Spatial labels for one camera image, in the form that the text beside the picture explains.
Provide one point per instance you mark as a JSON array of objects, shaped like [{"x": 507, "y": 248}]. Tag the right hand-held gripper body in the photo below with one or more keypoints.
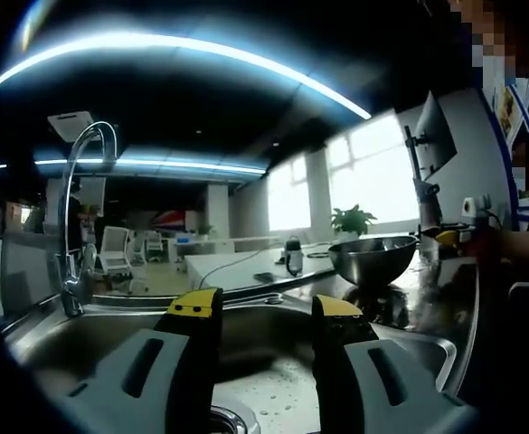
[{"x": 476, "y": 217}]

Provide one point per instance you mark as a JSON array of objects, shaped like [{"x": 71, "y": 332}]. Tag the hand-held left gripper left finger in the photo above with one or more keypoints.
[{"x": 148, "y": 361}]

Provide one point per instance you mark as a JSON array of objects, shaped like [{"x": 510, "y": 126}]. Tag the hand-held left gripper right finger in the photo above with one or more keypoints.
[{"x": 381, "y": 366}]

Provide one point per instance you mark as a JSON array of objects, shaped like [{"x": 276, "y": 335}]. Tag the stainless steel bowl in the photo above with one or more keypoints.
[{"x": 372, "y": 262}]

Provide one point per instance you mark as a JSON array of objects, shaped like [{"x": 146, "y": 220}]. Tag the stainless steel sink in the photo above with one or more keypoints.
[{"x": 264, "y": 325}]

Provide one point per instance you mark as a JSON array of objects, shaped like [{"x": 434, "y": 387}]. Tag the metal sink drain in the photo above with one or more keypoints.
[{"x": 234, "y": 420}]

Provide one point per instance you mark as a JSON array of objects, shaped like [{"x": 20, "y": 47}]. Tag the dark computer monitor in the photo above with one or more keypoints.
[{"x": 436, "y": 135}]

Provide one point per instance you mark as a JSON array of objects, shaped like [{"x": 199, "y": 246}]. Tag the large green potted plant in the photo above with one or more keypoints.
[{"x": 352, "y": 221}]

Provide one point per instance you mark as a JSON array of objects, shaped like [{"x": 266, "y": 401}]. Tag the white office chair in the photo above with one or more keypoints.
[
  {"x": 115, "y": 253},
  {"x": 154, "y": 246}
]

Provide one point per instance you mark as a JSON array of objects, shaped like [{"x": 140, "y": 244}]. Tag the white office table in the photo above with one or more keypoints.
[{"x": 237, "y": 271}]

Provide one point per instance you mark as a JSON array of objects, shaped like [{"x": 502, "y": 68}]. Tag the chrome curved faucet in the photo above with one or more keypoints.
[{"x": 72, "y": 253}]

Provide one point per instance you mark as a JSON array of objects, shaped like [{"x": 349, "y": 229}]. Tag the dark drinking bottle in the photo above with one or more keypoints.
[{"x": 293, "y": 257}]

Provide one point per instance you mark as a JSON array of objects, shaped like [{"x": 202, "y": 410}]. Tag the small green potted plant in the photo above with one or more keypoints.
[{"x": 205, "y": 231}]

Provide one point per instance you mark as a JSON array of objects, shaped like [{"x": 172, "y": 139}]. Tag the black smartphone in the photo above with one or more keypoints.
[{"x": 263, "y": 276}]

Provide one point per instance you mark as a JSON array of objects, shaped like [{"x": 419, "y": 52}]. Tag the red blue striped banner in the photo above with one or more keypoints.
[{"x": 169, "y": 219}]

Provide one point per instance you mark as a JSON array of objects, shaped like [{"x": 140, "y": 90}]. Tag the short ceiling light strip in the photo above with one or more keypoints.
[{"x": 155, "y": 163}]

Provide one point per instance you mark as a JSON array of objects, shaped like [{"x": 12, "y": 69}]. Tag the white ceiling air vent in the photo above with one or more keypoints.
[{"x": 70, "y": 124}]

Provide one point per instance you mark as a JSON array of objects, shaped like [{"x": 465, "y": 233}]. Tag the long curved ceiling light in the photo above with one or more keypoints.
[{"x": 191, "y": 47}]

